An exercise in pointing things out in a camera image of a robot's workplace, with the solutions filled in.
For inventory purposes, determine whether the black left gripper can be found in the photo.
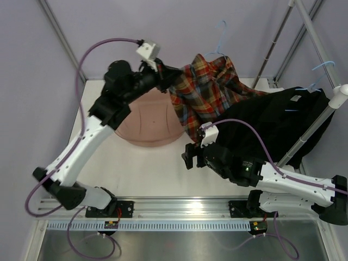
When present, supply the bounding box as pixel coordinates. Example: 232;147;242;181
123;57;182;104

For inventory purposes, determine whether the red plaid shirt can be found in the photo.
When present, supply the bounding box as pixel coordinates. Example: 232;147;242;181
169;54;266;142

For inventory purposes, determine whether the light blue wire hanger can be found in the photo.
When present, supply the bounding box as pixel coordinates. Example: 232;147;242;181
204;20;227;58

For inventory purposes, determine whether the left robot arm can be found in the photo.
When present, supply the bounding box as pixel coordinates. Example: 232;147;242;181
33;58;183;217

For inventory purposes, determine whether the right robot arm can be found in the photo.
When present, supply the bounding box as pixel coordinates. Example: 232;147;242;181
182;143;347;226

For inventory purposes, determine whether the black shirt on hanger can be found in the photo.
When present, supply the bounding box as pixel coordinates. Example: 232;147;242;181
216;92;319;162

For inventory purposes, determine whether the blue hanger holding black shirt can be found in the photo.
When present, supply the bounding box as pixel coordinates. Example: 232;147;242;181
284;61;335;113

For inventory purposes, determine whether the pink plastic basin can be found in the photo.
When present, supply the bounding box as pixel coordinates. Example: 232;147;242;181
115;88;184;147

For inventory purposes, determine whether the white clothes rack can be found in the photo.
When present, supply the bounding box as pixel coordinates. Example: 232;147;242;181
251;1;347;167

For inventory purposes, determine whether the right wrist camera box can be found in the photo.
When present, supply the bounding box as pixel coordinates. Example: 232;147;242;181
198;122;219;148

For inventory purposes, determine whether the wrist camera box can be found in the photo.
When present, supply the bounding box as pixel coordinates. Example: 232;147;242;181
136;40;161;71
198;122;219;148

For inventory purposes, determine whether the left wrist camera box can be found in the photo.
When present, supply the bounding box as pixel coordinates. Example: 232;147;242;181
136;40;161;71

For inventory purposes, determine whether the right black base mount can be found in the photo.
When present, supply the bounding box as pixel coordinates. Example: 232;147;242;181
228;200;275;219

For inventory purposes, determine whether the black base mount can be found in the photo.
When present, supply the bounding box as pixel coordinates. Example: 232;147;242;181
228;200;275;219
85;200;134;218

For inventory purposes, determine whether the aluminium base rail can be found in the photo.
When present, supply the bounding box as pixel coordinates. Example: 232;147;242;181
35;196;331;221

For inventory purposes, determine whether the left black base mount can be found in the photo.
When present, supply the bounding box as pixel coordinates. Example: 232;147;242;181
85;200;134;218

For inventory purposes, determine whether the left aluminium frame post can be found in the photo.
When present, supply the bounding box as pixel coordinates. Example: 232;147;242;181
36;0;79;69

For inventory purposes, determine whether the aluminium frame post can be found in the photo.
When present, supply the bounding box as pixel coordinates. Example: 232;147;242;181
36;0;79;69
258;0;325;85

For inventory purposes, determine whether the white slotted cable duct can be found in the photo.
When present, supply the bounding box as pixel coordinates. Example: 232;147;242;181
47;220;251;232

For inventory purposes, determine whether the right aluminium frame post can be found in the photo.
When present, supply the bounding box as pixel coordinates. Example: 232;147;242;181
258;0;325;85

